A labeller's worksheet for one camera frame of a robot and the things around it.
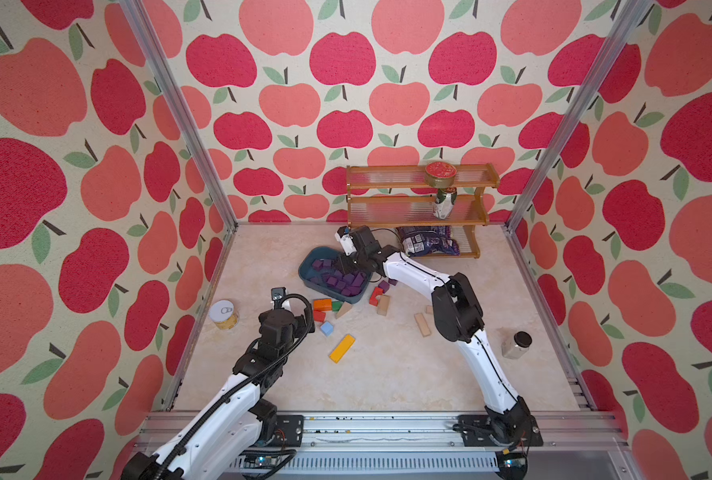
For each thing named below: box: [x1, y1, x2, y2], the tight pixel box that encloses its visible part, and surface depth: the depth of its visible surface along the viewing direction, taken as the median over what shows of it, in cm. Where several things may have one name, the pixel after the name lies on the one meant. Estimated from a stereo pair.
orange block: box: [313, 299, 333, 311], surface depth 98 cm
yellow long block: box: [328, 334, 356, 364], surface depth 90 cm
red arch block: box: [368, 286, 384, 307], surface depth 101 cm
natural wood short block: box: [376, 294, 391, 316], surface depth 100 cm
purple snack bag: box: [397, 225, 461, 257], surface depth 109 cm
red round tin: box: [425, 161, 457, 188], surface depth 93 cm
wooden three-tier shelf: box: [346, 163, 500, 259], surface depth 113 cm
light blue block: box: [320, 321, 334, 337], surface depth 93 cm
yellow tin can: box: [209, 300, 239, 330], surface depth 92 cm
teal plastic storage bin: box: [299, 246, 373, 304], surface depth 103 cm
